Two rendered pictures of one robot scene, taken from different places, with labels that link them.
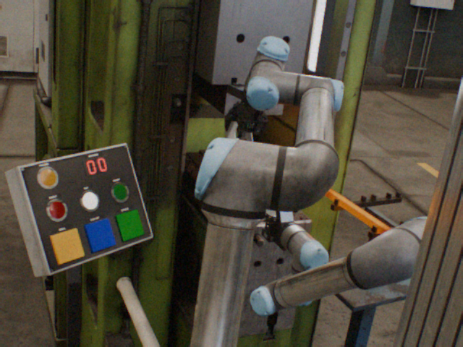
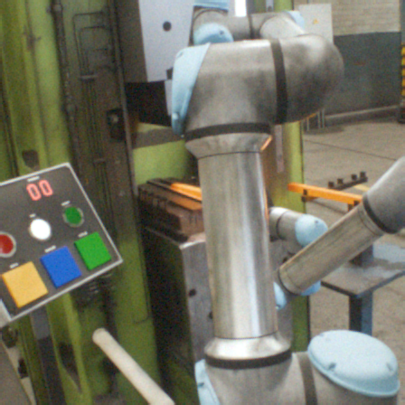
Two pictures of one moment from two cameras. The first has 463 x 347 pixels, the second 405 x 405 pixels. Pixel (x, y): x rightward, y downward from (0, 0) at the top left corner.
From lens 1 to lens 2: 44 cm
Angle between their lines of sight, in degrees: 7
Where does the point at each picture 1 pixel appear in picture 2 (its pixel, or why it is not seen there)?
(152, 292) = (134, 339)
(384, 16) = not seen: hidden behind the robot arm
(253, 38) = (180, 24)
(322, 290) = (340, 253)
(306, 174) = (313, 57)
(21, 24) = not seen: outside the picture
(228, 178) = (214, 84)
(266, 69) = (210, 16)
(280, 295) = (288, 279)
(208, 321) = (234, 288)
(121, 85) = (49, 108)
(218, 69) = (150, 63)
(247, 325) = not seen: hidden behind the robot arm
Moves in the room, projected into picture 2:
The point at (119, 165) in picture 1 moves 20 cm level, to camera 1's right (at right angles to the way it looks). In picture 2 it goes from (64, 186) to (147, 176)
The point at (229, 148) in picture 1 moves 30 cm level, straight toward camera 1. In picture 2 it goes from (204, 49) to (250, 45)
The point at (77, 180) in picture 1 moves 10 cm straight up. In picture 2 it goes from (20, 208) to (12, 164)
